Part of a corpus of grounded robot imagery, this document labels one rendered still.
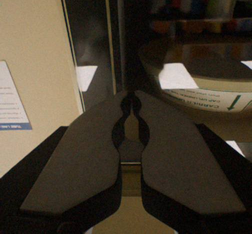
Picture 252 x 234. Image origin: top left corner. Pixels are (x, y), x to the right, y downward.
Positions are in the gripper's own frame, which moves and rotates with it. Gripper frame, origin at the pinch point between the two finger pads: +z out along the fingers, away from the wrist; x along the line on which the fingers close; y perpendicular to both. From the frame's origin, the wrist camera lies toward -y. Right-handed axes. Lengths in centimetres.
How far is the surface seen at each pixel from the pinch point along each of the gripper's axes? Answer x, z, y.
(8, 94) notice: -43, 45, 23
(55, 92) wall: -27, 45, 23
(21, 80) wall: -37, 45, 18
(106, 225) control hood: -2.5, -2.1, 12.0
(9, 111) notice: -46, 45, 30
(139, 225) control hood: 0.4, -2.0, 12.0
